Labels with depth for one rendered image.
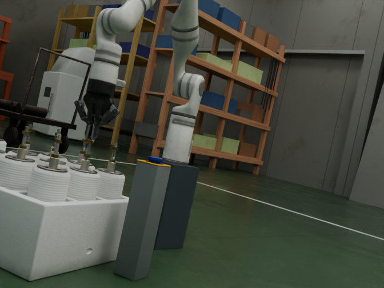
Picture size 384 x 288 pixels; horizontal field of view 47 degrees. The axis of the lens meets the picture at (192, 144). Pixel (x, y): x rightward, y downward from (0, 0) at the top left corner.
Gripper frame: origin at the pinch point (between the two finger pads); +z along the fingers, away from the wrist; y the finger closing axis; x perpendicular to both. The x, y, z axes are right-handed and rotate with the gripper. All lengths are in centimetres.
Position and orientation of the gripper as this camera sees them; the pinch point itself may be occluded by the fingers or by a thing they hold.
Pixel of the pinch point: (91, 132)
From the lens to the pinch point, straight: 124.6
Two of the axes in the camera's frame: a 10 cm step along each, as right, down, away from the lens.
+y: 9.7, 2.1, -1.4
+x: 1.4, 0.2, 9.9
